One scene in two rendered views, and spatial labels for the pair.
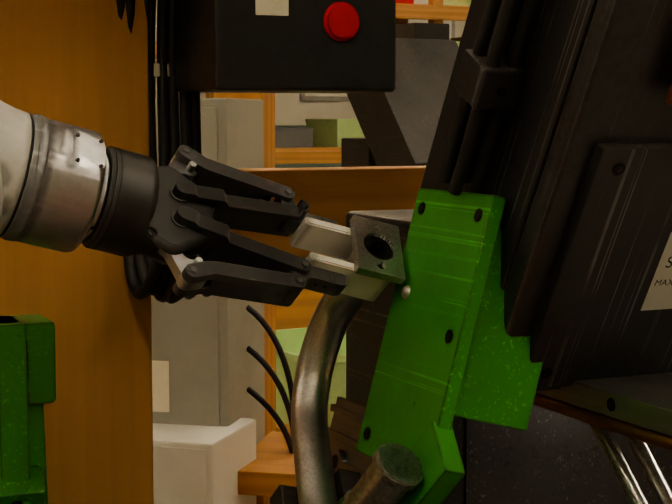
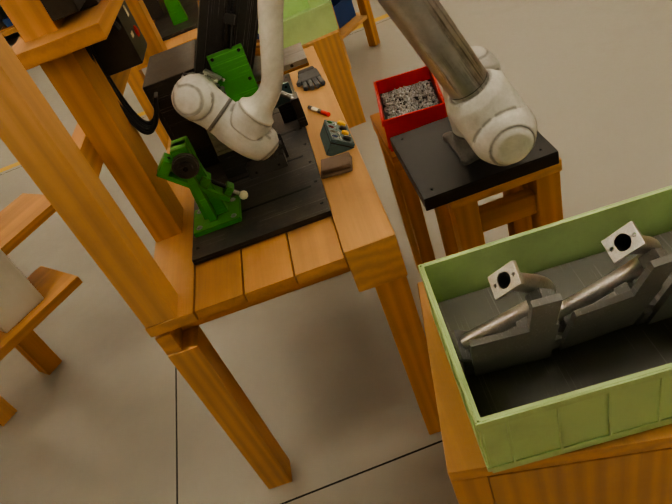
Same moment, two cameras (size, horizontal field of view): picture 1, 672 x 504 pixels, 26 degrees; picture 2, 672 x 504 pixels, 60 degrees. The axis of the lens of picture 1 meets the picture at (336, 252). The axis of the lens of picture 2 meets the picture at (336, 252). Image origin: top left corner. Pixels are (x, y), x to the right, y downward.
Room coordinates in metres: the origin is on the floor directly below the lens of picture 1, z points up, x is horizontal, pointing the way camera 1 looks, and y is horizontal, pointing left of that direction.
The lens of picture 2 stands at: (0.14, 1.49, 1.83)
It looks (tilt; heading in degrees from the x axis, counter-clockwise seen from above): 38 degrees down; 298
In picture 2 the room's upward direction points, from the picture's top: 22 degrees counter-clockwise
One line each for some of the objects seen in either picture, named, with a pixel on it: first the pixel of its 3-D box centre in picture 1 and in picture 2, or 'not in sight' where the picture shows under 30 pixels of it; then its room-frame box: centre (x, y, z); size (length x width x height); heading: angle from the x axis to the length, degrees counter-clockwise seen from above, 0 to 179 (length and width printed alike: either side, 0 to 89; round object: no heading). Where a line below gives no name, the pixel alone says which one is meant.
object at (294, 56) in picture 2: (661, 393); (251, 73); (1.11, -0.25, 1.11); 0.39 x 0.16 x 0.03; 24
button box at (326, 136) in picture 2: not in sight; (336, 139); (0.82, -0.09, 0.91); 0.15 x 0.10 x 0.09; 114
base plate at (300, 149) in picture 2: not in sight; (251, 149); (1.17, -0.14, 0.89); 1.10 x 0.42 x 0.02; 114
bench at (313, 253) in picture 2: not in sight; (293, 242); (1.17, -0.14, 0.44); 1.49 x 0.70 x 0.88; 114
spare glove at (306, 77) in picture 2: not in sight; (308, 79); (1.07, -0.58, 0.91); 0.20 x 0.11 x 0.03; 118
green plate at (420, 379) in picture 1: (464, 327); (236, 79); (1.08, -0.10, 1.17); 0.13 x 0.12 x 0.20; 114
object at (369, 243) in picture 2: not in sight; (330, 137); (0.91, -0.25, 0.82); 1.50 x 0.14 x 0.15; 114
